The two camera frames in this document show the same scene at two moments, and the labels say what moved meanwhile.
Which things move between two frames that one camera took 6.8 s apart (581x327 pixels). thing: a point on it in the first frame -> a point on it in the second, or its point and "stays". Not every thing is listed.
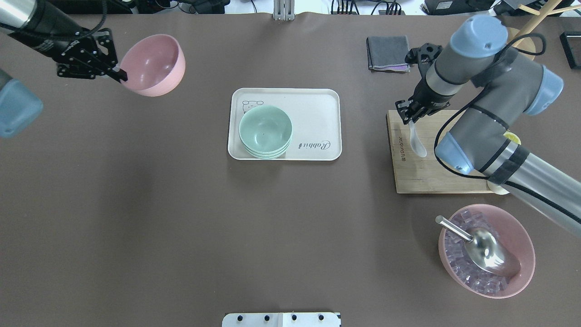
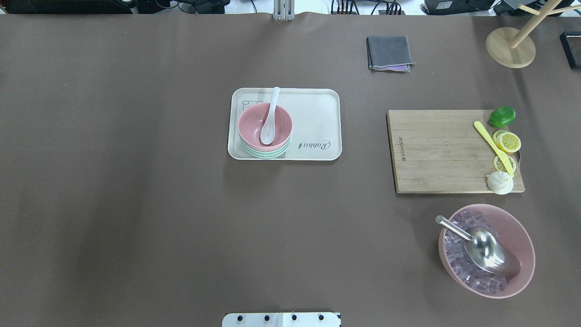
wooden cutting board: [414, 174] stays
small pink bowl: [154, 64] -> [250, 121]
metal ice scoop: [487, 249] stays
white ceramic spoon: [415, 143] -> [268, 134]
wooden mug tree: [528, 43] stays
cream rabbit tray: [316, 115] stays
